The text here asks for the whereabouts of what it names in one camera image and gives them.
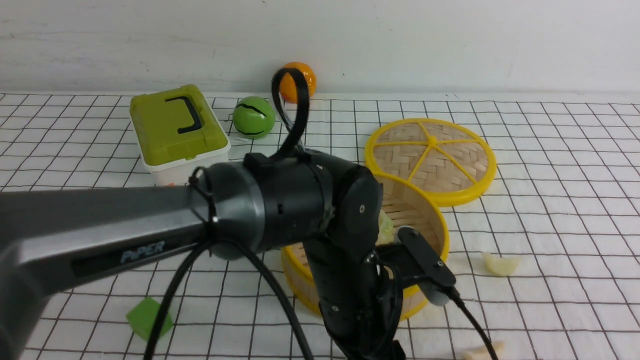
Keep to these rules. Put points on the bamboo steamer lid yellow rim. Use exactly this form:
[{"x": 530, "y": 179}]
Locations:
[{"x": 449, "y": 163}]

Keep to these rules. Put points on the green foam cube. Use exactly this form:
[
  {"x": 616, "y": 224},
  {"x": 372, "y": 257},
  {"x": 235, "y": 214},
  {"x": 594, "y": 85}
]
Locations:
[{"x": 141, "y": 317}]

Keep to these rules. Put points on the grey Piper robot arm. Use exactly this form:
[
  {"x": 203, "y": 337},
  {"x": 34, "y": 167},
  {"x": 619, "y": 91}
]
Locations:
[{"x": 56, "y": 240}]

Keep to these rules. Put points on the orange fruit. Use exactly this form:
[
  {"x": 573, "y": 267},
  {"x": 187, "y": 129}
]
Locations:
[{"x": 287, "y": 86}]

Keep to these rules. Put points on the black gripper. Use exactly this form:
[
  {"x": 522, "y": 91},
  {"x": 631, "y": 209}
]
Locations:
[{"x": 360, "y": 301}]

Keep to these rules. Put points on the greenish dumpling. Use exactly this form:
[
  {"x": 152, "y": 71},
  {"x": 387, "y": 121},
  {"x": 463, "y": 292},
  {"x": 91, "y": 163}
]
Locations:
[{"x": 386, "y": 231}]

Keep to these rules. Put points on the pale dumpling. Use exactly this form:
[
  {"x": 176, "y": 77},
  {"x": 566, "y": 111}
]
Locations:
[{"x": 500, "y": 266}]

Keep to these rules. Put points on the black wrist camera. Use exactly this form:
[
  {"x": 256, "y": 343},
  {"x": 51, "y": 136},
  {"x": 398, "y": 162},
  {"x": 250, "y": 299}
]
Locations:
[{"x": 414, "y": 262}]

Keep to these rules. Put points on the green lidded storage box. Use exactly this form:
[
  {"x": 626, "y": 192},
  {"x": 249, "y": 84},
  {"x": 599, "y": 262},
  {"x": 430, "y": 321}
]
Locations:
[{"x": 176, "y": 132}]

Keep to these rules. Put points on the bamboo steamer tray yellow rim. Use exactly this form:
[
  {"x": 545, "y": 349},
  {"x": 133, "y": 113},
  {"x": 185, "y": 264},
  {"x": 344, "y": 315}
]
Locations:
[{"x": 404, "y": 204}]

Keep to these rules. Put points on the green striped ball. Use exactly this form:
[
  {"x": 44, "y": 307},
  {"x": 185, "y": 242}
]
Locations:
[{"x": 253, "y": 117}]

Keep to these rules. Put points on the cream dumpling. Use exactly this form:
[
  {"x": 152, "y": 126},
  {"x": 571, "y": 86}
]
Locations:
[{"x": 482, "y": 353}]

